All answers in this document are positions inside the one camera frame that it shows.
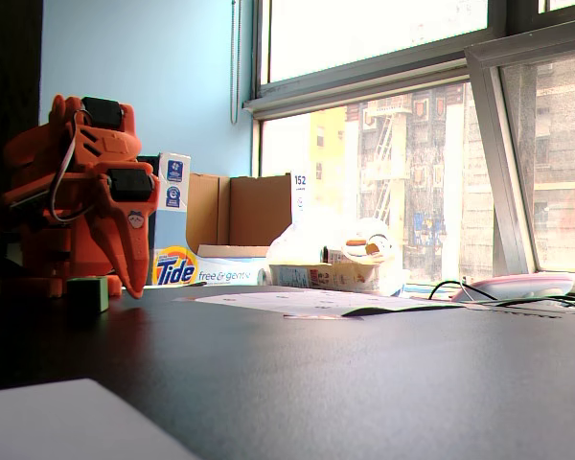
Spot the grey window frame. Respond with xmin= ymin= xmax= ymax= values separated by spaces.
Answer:
xmin=241 ymin=0 xmax=575 ymax=288

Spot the window blind cord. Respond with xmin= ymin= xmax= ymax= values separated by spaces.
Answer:
xmin=229 ymin=0 xmax=242 ymax=126

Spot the clear plastic bag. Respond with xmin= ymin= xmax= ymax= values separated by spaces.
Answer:
xmin=266 ymin=210 xmax=409 ymax=296

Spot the green cube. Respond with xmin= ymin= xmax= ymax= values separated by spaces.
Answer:
xmin=66 ymin=275 xmax=110 ymax=314

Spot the blank white paper sheet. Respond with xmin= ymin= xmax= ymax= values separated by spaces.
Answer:
xmin=0 ymin=378 xmax=198 ymax=460

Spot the numbered grid paper sheet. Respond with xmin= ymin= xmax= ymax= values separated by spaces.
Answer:
xmin=174 ymin=286 xmax=461 ymax=320

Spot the pink tape strip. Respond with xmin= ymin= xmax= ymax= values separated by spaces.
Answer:
xmin=283 ymin=312 xmax=365 ymax=322

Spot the aluminium open window sash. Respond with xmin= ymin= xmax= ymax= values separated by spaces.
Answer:
xmin=463 ymin=29 xmax=575 ymax=288

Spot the black adapter output cord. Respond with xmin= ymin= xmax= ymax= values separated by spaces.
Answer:
xmin=428 ymin=280 xmax=499 ymax=303

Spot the Tide detergent cardboard box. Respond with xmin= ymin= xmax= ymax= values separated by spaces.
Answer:
xmin=151 ymin=151 xmax=309 ymax=288

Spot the black ribbed strip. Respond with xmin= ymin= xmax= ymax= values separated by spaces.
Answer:
xmin=500 ymin=311 xmax=564 ymax=321

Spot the black mains cord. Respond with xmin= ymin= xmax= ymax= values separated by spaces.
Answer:
xmin=478 ymin=293 xmax=575 ymax=317

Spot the white printed food tray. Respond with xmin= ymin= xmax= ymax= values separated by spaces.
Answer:
xmin=267 ymin=262 xmax=380 ymax=294

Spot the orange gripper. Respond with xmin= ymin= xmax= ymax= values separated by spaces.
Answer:
xmin=91 ymin=161 xmax=161 ymax=300

